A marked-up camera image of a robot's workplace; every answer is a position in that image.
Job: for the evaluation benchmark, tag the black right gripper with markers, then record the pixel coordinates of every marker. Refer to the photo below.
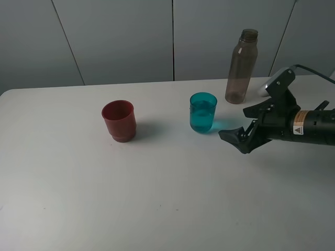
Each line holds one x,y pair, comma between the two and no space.
272,122

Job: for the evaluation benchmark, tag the smoky transparent water bottle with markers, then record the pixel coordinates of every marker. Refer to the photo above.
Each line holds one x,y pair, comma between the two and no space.
243,61

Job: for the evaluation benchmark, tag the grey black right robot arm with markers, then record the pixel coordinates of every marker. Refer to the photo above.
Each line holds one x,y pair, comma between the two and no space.
313,126

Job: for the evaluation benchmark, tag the teal transparent plastic cup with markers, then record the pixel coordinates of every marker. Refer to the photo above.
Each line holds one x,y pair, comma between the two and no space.
202,111

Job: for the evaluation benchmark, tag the red plastic cup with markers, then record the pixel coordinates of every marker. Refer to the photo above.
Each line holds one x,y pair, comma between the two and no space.
120,120

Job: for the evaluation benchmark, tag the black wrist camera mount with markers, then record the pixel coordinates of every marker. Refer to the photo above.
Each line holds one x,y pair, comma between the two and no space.
276,88

